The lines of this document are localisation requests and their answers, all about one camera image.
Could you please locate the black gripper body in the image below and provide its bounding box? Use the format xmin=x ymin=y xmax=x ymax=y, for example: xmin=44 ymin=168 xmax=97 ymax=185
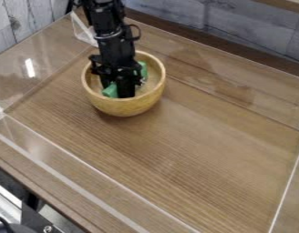
xmin=89 ymin=30 xmax=143 ymax=76

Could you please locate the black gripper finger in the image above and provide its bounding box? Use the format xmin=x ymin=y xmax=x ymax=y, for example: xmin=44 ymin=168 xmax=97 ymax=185
xmin=117 ymin=74 xmax=135 ymax=98
xmin=101 ymin=74 xmax=115 ymax=88

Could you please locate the green rectangular block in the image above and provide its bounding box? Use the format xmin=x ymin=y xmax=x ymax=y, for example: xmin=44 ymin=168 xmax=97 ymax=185
xmin=102 ymin=61 xmax=149 ymax=98

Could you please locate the round wooden bowl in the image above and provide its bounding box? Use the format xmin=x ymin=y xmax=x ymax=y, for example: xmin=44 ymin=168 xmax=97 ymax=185
xmin=82 ymin=50 xmax=168 ymax=117

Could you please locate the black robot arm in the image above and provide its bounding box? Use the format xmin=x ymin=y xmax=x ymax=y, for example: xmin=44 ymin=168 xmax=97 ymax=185
xmin=82 ymin=0 xmax=143 ymax=98

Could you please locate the clear acrylic corner bracket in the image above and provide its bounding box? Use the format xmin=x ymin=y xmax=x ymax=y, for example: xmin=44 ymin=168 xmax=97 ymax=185
xmin=71 ymin=12 xmax=99 ymax=47

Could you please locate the black metal bracket with bolt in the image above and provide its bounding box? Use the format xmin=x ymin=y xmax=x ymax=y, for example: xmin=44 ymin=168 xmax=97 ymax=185
xmin=20 ymin=203 xmax=65 ymax=233

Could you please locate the black cable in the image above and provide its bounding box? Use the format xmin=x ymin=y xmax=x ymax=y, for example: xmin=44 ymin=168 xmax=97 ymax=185
xmin=0 ymin=214 xmax=20 ymax=233

